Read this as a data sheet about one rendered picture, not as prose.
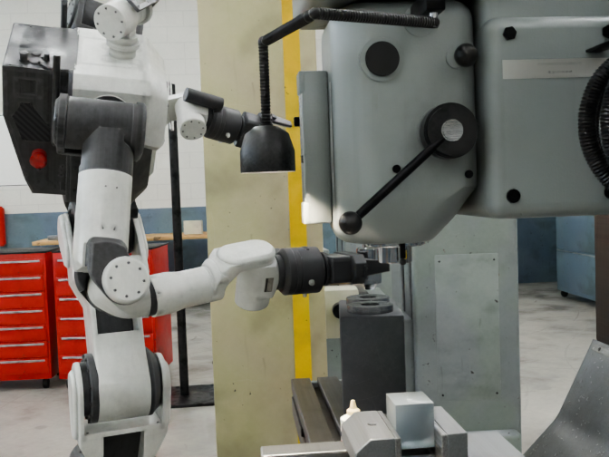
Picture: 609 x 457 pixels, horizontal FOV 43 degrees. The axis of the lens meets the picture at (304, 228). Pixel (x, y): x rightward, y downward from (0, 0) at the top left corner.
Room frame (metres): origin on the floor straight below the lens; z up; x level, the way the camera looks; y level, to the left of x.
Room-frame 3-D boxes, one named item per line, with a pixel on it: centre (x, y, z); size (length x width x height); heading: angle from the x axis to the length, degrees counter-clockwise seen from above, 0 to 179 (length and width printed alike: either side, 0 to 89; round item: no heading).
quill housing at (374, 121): (1.09, -0.13, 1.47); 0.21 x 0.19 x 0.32; 5
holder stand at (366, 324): (1.54, -0.12, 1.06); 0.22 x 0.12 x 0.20; 178
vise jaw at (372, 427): (1.03, -0.08, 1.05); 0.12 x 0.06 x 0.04; 6
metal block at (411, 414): (1.03, -0.13, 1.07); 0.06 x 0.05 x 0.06; 6
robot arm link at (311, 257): (1.46, -0.04, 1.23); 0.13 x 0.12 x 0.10; 20
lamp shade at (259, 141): (1.01, 0.04, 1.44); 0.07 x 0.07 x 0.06
